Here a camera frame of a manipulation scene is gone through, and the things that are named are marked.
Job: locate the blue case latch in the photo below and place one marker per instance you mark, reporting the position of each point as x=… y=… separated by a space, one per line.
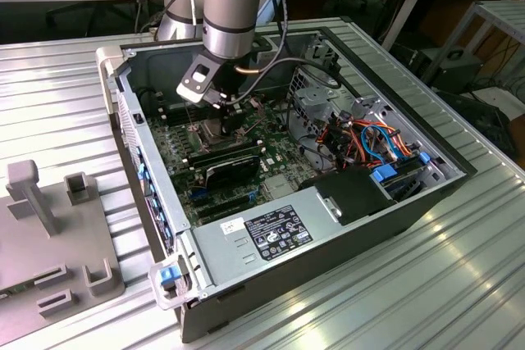
x=169 y=277

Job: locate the silver disk bay frame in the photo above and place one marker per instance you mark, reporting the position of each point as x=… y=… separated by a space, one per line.
x=375 y=106

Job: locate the black RAM slot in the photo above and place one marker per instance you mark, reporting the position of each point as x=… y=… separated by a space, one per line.
x=176 y=107
x=223 y=148
x=225 y=152
x=177 y=110
x=226 y=155
x=179 y=115
x=227 y=159
x=180 y=118

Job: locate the silver chipset heatsink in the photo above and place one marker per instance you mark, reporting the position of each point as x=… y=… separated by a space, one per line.
x=281 y=186

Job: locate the silver power supply with label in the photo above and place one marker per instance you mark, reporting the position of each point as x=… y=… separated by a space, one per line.
x=221 y=251

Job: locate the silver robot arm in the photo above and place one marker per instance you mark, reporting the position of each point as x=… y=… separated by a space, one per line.
x=231 y=10

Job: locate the open grey PC case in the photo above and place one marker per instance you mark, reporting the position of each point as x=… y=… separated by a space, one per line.
x=307 y=280

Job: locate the silver drive cage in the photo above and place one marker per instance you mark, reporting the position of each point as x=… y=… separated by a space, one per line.
x=313 y=98

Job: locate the green motherboard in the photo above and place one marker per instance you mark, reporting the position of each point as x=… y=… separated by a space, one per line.
x=275 y=149

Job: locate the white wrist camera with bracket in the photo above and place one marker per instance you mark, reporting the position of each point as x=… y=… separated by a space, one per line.
x=193 y=92

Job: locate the black equipment box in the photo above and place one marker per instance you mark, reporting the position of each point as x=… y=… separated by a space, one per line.
x=459 y=71

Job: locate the black plastic shroud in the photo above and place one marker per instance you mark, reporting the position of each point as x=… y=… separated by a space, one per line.
x=352 y=194

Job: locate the black expansion slot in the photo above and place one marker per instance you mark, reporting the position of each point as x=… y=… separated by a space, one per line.
x=223 y=204
x=223 y=214

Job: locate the grey metal rack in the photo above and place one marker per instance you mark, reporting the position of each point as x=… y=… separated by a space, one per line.
x=500 y=18

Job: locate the CPU socket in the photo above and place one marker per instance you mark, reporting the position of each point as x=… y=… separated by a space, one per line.
x=204 y=143

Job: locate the black graphics card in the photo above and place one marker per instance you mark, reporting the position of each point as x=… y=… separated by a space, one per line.
x=234 y=171

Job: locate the grey parts rack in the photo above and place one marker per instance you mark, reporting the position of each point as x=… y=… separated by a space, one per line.
x=24 y=243

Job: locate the blue disk carrier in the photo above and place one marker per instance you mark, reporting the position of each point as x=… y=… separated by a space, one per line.
x=381 y=174

